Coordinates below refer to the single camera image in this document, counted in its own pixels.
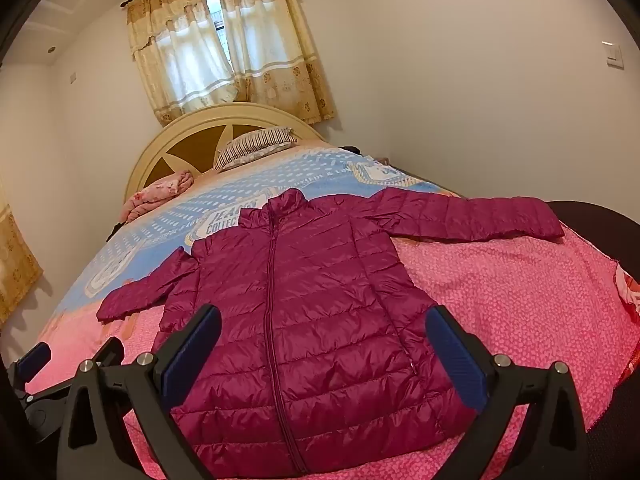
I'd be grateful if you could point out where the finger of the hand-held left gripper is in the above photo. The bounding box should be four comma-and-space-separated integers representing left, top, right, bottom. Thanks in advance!
20, 342, 52, 376
92, 336, 126, 367

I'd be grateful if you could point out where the yellow floral curtain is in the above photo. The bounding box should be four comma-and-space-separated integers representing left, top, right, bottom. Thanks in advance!
0, 180, 45, 328

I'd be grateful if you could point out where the striped pillow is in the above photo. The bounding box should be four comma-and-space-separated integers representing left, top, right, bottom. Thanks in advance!
215, 128, 298, 171

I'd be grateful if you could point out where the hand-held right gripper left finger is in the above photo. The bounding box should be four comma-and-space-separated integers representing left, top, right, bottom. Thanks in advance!
56, 304, 222, 480

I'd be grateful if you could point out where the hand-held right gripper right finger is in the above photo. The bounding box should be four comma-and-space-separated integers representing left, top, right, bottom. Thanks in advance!
425, 305, 591, 480

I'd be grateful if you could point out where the cream wooden headboard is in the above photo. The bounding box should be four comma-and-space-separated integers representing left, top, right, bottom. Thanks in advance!
125, 102, 321, 201

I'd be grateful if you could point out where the magenta puffer jacket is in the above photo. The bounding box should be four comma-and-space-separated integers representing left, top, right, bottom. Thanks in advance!
96, 187, 566, 478

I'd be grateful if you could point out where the cream floral window curtain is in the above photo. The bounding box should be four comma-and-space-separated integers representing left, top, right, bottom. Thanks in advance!
125, 0, 336, 128

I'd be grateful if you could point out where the blue and pink printed bedspread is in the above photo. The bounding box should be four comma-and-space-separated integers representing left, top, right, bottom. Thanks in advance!
0, 142, 640, 480

